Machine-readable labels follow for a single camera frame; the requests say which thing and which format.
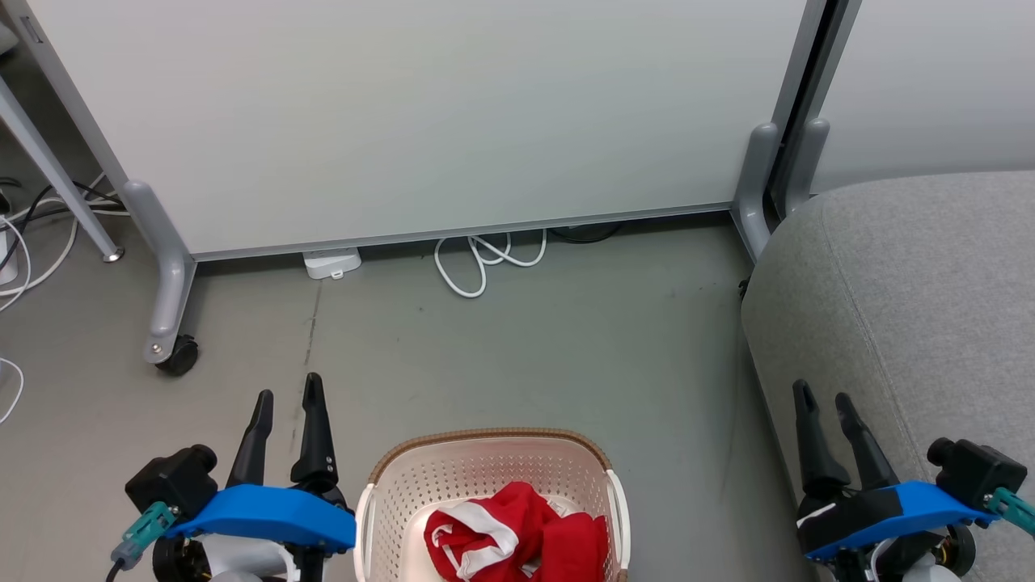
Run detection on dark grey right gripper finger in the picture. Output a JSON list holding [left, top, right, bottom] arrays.
[[834, 393, 900, 491], [792, 379, 851, 498]]

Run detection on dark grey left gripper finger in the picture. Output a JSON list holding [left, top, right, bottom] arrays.
[[289, 373, 339, 494], [226, 390, 274, 488]]

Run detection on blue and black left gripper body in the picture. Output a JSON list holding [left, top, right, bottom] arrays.
[[166, 485, 357, 582]]

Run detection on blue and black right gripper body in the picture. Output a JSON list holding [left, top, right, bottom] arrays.
[[796, 481, 999, 561]]

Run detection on red garment white trim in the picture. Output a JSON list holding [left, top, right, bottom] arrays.
[[424, 482, 567, 582], [538, 511, 609, 582]]

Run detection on grey fabric sofa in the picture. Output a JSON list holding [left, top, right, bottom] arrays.
[[741, 170, 1035, 582]]

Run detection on black caster wheel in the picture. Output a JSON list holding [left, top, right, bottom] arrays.
[[155, 335, 200, 377]]

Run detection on white perforated laundry basket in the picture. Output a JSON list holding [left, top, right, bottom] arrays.
[[354, 428, 631, 582]]

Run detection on small white power adapter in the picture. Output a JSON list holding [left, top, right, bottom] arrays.
[[302, 248, 362, 280]]

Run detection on grey metal table leg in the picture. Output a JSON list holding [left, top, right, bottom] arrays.
[[0, 77, 125, 264]]

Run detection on teal right camera cable plug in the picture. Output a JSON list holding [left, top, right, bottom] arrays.
[[985, 487, 1035, 536]]

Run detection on teal camera cable plug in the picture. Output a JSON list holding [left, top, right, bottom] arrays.
[[107, 501, 177, 582], [985, 487, 1035, 536]]

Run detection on teal left camera cable plug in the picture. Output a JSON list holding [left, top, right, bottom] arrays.
[[107, 501, 177, 582]]

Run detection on looped white cable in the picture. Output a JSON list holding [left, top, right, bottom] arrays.
[[434, 230, 548, 299]]

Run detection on black floor cable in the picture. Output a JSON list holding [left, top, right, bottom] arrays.
[[550, 221, 627, 245]]

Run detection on tangled black cables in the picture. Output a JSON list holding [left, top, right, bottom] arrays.
[[0, 178, 124, 272]]

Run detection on wide white partition grey frame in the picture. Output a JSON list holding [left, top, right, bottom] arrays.
[[0, 0, 834, 366]]

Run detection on narrow white partition grey frame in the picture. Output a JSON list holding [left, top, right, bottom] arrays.
[[780, 0, 1035, 219]]

